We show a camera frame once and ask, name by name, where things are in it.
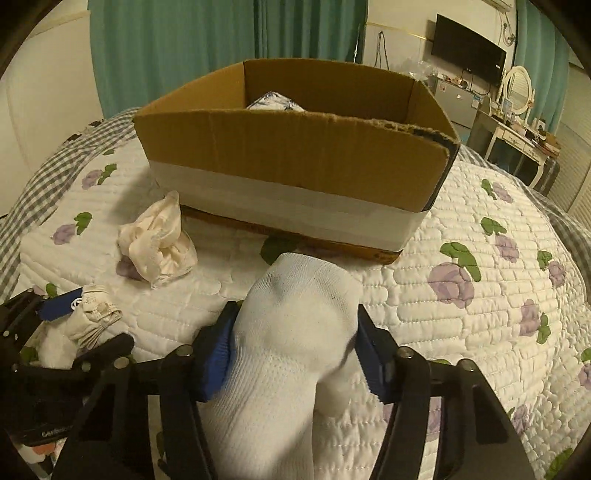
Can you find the clear plastic bags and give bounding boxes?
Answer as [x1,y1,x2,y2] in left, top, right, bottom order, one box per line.
[401,56,440,80]

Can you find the narrow teal curtain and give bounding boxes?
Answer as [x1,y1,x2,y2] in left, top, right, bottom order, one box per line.
[513,0,583,118]

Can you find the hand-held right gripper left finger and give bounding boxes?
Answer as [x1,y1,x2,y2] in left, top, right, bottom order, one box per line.
[55,301,242,480]

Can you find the white floral quilt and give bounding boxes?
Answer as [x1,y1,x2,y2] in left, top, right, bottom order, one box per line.
[18,107,591,480]

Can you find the grey gingham bed sheet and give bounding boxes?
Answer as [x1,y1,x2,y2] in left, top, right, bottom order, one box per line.
[0,108,141,303]

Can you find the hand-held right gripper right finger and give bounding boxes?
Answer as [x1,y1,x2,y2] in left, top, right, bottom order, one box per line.
[356,305,537,480]

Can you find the white sock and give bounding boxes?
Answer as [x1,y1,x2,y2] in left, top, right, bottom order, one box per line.
[201,252,365,480]

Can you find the white vanity table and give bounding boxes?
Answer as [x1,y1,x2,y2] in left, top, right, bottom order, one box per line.
[482,108,562,188]

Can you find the brown cardboard box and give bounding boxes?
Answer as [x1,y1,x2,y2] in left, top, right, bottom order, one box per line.
[132,58,462,265]

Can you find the white lace-trimmed cloth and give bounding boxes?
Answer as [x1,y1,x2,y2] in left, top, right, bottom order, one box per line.
[39,283,124,370]

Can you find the wide teal curtain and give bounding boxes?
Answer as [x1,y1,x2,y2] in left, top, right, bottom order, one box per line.
[87,0,370,124]

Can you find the white blue patterned cloth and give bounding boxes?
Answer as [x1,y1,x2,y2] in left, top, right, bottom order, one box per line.
[246,90,308,113]

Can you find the small grey fridge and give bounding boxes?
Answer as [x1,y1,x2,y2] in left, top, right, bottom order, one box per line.
[427,76,484,130]

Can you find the black wall television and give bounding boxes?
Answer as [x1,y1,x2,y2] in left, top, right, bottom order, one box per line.
[431,13,508,86]

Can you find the crumpled cream cloth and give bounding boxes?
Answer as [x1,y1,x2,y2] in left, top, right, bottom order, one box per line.
[117,189,199,289]

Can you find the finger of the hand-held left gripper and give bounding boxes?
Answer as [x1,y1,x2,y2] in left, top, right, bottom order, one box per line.
[0,286,86,344]
[9,332,136,376]

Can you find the white oval vanity mirror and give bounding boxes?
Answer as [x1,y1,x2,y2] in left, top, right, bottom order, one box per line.
[500,65,534,117]

